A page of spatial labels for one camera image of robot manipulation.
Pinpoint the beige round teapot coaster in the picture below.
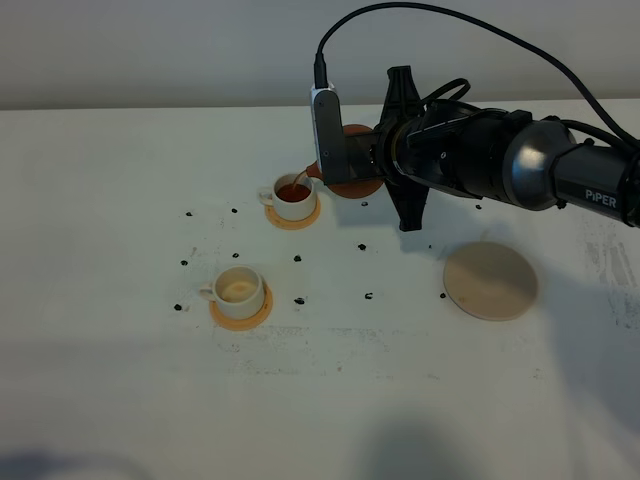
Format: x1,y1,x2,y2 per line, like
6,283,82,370
443,241,539,322

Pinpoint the white teacup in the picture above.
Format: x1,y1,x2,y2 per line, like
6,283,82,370
257,174,317,221
198,265,266,320

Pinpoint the orange far coaster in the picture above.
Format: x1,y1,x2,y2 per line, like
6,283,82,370
264,200,321,231

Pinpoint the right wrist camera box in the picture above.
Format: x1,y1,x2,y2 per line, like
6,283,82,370
311,83,377,178

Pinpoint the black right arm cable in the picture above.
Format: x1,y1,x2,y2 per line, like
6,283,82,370
312,2,640,146

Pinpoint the white near teacup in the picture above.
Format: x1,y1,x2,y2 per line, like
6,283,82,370
198,265,266,320

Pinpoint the white far teacup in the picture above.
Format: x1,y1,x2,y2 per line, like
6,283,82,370
257,174,317,221

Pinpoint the orange coaster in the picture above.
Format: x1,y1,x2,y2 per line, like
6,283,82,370
264,200,321,231
208,285,274,332

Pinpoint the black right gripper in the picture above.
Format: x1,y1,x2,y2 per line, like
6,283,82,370
375,66,453,231

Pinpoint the brown clay teapot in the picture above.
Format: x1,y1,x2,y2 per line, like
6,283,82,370
305,124,383,199

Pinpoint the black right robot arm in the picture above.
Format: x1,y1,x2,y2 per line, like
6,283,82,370
375,66,639,231

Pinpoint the orange near coaster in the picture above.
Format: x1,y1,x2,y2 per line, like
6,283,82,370
208,285,274,332

